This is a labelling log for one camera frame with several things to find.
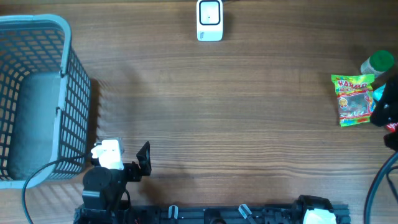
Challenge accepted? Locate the red snack packet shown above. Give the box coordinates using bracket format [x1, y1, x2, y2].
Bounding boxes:
[386, 123, 398, 133]

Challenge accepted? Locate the light blue tissue pack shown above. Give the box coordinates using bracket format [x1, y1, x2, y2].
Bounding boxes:
[373, 85, 386, 101]

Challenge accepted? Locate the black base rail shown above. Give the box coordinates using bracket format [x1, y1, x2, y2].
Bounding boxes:
[73, 203, 351, 224]

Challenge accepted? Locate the grey plastic shopping basket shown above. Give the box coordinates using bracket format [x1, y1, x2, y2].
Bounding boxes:
[1, 14, 91, 189]

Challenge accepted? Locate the green lid jar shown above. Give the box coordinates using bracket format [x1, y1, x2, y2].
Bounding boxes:
[360, 50, 395, 78]

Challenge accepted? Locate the white barcode scanner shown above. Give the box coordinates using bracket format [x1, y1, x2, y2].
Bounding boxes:
[196, 0, 223, 42]

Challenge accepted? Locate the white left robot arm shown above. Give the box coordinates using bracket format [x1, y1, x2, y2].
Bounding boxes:
[78, 139, 152, 223]

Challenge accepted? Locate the green gummy worms bag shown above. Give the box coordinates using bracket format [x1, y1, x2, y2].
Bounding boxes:
[331, 74, 376, 127]

